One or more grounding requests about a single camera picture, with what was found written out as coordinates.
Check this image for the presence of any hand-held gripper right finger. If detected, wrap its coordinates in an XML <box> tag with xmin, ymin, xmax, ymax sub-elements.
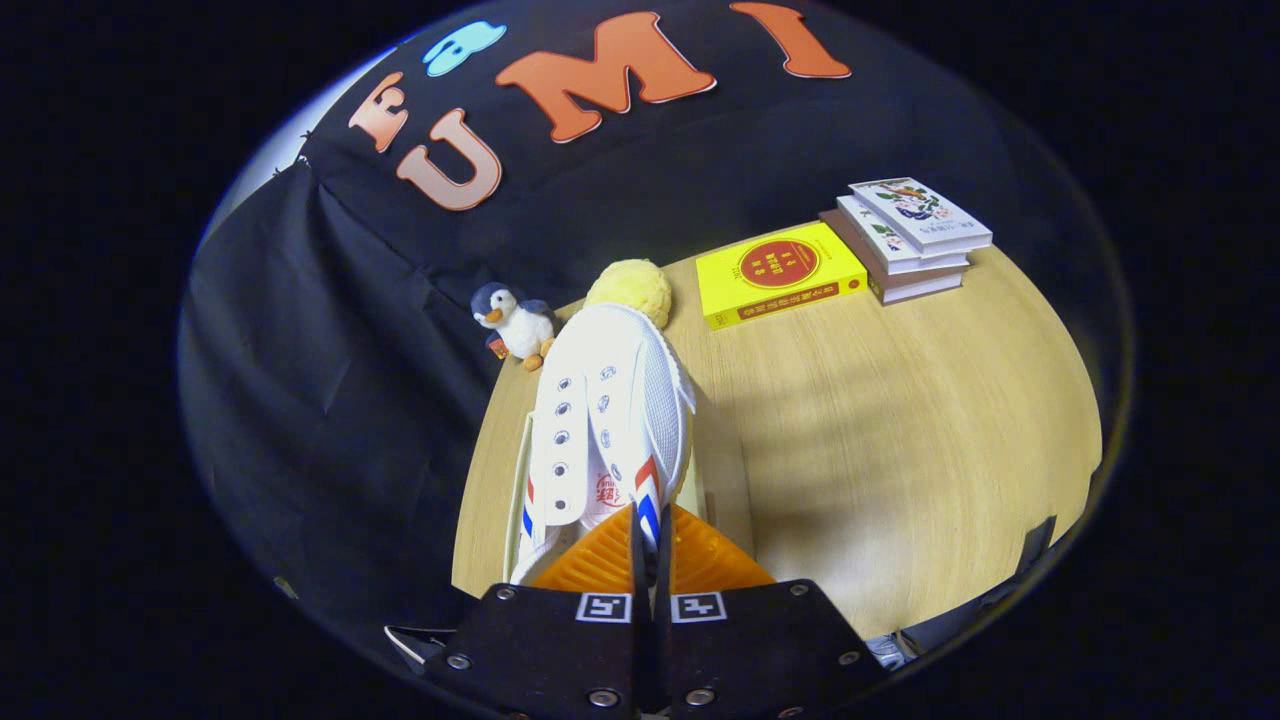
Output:
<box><xmin>650</xmin><ymin>503</ymin><xmax>891</xmax><ymax>720</ymax></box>

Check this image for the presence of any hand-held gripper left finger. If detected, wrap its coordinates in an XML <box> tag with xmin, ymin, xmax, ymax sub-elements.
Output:
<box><xmin>425</xmin><ymin>505</ymin><xmax>651</xmax><ymax>720</ymax></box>

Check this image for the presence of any cream fabric storage box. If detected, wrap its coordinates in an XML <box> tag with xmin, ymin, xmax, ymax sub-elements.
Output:
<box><xmin>503</xmin><ymin>385</ymin><xmax>758</xmax><ymax>586</ymax></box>

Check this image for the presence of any white canvas shoe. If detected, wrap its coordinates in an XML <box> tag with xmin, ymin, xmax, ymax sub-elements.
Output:
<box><xmin>508</xmin><ymin>303</ymin><xmax>697</xmax><ymax>586</ymax></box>

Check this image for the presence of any penguin plush toy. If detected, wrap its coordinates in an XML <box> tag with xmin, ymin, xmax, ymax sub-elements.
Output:
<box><xmin>470</xmin><ymin>282</ymin><xmax>559</xmax><ymax>373</ymax></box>

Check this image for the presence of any black backdrop cloth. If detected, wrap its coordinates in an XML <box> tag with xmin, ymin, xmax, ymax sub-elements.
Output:
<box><xmin>178</xmin><ymin>0</ymin><xmax>1091</xmax><ymax>641</ymax></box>

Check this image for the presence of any yellow plush ball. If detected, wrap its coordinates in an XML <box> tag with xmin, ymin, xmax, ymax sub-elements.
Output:
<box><xmin>584</xmin><ymin>259</ymin><xmax>674</xmax><ymax>331</ymax></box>

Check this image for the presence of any yellow book with red circle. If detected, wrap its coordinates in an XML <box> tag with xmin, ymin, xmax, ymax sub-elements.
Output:
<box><xmin>695</xmin><ymin>221</ymin><xmax>869</xmax><ymax>331</ymax></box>

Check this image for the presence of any white book with green print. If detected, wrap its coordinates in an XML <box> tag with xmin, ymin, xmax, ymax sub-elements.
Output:
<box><xmin>836</xmin><ymin>195</ymin><xmax>971</xmax><ymax>276</ymax></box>

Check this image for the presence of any white illustrated cover book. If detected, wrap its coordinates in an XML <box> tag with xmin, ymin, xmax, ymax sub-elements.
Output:
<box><xmin>848</xmin><ymin>177</ymin><xmax>994</xmax><ymax>256</ymax></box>

